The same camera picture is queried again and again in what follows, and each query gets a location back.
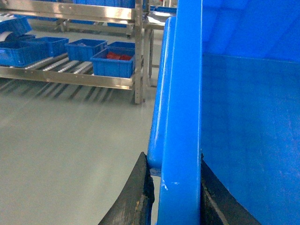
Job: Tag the blue bin left of shelf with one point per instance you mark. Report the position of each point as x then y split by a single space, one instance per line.
22 53

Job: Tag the large blue plastic crate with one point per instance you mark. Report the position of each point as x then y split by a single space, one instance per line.
229 89

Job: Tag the stainless steel roller shelf rack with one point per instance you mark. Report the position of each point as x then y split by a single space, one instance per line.
134 16

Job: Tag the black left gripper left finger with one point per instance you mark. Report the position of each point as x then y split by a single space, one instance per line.
134 204

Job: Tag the blue bin middle of shelf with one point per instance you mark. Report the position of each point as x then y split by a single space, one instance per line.
84 49

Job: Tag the blue bin of shelf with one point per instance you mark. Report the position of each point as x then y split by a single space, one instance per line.
22 53
84 49

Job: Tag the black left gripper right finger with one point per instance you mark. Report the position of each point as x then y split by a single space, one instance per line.
218 206

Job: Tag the blue bin with red parts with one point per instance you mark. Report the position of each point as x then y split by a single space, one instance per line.
114 62

